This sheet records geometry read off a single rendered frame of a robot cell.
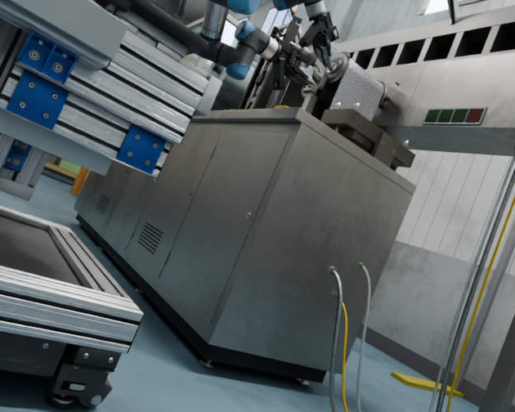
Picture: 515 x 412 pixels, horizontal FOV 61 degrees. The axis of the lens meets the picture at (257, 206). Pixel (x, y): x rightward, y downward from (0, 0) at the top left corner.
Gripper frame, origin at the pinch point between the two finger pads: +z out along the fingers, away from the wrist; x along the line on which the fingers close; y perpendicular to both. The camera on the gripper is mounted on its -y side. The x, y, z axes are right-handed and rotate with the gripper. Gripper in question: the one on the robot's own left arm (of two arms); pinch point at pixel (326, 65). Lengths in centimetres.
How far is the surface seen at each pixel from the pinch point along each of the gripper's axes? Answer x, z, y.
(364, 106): -6.3, 21.4, 9.0
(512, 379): -83, 97, -31
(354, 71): -6.3, 5.7, 8.1
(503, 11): -42, 2, 55
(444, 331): 36, 218, 71
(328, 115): -13.5, 14.9, -16.9
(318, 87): 1.0, 6.8, -6.4
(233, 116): 10.3, 4.1, -43.5
